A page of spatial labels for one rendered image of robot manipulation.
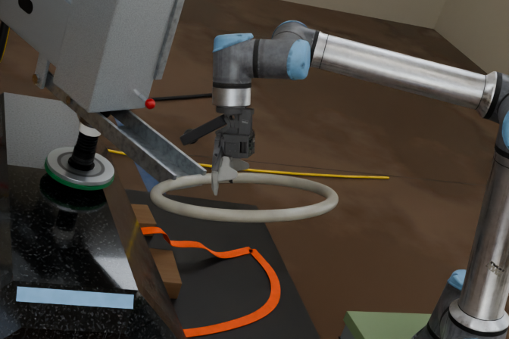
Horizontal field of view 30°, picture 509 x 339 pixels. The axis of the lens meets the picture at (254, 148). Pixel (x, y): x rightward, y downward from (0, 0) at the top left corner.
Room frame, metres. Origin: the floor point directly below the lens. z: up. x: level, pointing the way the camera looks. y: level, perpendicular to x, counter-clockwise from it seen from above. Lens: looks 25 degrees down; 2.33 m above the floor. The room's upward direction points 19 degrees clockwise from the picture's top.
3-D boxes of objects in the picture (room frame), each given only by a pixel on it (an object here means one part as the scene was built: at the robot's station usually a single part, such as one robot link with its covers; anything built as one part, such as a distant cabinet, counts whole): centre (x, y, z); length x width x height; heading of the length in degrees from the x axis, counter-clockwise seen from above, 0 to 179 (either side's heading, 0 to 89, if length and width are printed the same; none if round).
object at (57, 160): (2.61, 0.50, 0.88); 0.21 x 0.21 x 0.01
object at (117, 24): (2.66, 0.56, 1.32); 0.36 x 0.22 x 0.45; 51
